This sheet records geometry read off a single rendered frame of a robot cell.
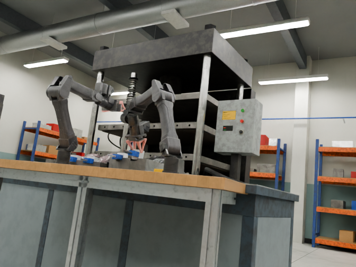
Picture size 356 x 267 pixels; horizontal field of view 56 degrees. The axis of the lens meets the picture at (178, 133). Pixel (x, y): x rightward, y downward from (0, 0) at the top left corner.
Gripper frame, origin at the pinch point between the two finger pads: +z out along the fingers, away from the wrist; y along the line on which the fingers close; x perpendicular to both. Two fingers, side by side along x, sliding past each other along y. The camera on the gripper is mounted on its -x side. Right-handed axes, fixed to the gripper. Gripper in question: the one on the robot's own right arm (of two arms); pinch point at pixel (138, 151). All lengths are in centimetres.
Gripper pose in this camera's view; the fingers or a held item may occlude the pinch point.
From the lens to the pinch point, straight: 181.6
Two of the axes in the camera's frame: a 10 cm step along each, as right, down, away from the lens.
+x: -5.4, 2.6, -8.0
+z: 1.1, 9.7, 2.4
